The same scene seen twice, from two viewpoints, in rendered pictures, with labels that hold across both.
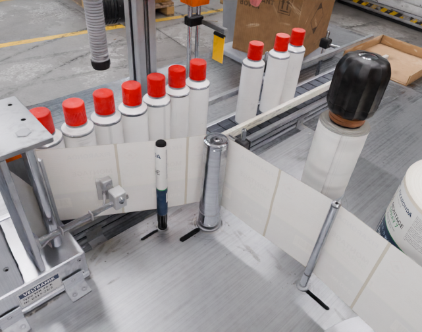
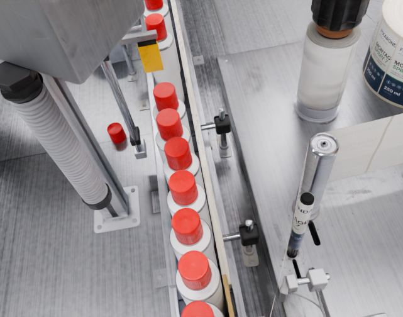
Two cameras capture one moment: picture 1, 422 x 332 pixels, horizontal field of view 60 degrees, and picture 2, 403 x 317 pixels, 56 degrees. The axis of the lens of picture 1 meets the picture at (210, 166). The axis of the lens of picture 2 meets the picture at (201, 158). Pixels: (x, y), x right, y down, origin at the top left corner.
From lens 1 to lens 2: 48 cm
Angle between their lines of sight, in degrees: 33
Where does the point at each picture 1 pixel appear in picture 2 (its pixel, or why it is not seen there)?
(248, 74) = (167, 56)
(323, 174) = (339, 85)
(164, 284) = (367, 284)
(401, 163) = (287, 22)
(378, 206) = not seen: hidden behind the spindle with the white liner
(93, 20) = (83, 162)
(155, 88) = (188, 157)
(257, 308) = not seen: outside the picture
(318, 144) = (329, 66)
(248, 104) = (178, 83)
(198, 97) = (185, 122)
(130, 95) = (194, 190)
